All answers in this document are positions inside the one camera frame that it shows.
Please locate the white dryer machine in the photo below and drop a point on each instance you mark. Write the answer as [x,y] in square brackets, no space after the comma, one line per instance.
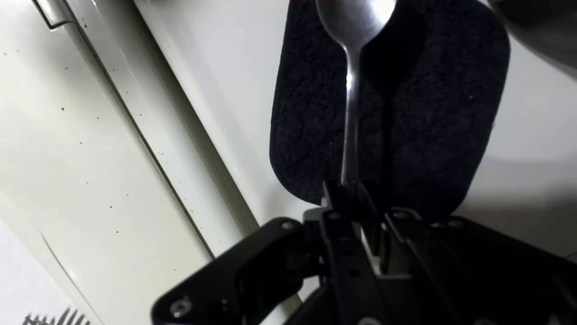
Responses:
[59,150]

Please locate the black pot holder cloth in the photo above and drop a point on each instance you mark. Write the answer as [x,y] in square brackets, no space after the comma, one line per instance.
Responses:
[432,120]

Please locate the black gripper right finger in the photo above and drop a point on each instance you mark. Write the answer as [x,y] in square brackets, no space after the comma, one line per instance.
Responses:
[479,282]

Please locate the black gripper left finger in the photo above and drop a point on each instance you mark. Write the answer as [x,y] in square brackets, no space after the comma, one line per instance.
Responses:
[270,259]

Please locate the silver spoon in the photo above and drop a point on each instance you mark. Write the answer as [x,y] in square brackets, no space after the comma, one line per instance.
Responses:
[353,24]

